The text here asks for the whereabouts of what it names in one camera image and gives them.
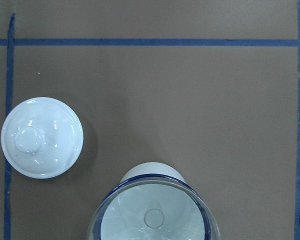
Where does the clear glass funnel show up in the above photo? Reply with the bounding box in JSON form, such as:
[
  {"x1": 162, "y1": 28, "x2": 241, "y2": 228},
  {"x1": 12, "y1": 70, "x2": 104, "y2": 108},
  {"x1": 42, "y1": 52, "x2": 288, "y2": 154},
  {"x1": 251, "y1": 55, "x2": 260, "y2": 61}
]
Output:
[{"x1": 85, "y1": 176, "x2": 220, "y2": 240}]

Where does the white enamel cup blue rim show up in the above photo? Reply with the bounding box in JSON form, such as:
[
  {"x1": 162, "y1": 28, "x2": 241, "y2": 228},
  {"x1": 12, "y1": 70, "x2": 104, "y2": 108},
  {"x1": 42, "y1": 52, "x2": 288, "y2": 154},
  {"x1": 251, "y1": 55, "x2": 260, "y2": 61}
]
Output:
[{"x1": 94, "y1": 161, "x2": 206, "y2": 240}]

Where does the white ceramic lid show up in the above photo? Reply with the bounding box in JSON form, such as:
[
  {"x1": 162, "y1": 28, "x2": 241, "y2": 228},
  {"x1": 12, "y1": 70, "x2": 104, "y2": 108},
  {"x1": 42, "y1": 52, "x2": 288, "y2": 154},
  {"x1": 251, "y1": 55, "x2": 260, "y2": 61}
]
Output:
[{"x1": 0, "y1": 97, "x2": 84, "y2": 179}]

